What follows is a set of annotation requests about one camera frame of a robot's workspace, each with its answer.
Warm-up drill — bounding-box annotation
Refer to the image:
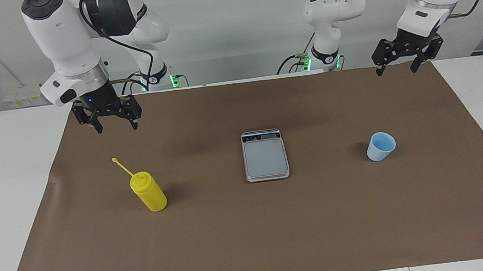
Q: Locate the silver digital kitchen scale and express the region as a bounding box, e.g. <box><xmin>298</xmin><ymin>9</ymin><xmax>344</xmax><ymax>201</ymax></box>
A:
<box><xmin>240</xmin><ymin>127</ymin><xmax>291</xmax><ymax>184</ymax></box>

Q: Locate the white wall socket strip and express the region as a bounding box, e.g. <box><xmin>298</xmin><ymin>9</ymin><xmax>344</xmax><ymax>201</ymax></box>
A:
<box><xmin>1</xmin><ymin>83</ymin><xmax>46</xmax><ymax>110</ymax></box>

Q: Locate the light blue plastic cup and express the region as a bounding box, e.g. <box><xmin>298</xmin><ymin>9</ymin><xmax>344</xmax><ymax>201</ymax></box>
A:
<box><xmin>365</xmin><ymin>130</ymin><xmax>398</xmax><ymax>163</ymax></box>

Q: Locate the brown table mat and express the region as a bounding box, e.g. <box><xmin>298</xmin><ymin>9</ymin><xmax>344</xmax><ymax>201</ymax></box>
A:
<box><xmin>0</xmin><ymin>48</ymin><xmax>483</xmax><ymax>271</ymax></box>

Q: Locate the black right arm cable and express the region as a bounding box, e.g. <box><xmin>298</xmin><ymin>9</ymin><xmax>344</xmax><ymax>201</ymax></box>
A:
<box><xmin>78</xmin><ymin>0</ymin><xmax>158</xmax><ymax>100</ymax></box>

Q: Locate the black base cable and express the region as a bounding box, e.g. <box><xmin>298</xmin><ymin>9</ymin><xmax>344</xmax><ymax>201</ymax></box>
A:
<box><xmin>272</xmin><ymin>32</ymin><xmax>322</xmax><ymax>75</ymax></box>
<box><xmin>119</xmin><ymin>71</ymin><xmax>150</xmax><ymax>96</ymax></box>

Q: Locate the yellow squeeze bottle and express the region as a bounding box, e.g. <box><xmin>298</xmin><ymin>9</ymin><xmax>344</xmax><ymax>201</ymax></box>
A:
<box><xmin>111</xmin><ymin>152</ymin><xmax>169</xmax><ymax>217</ymax></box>

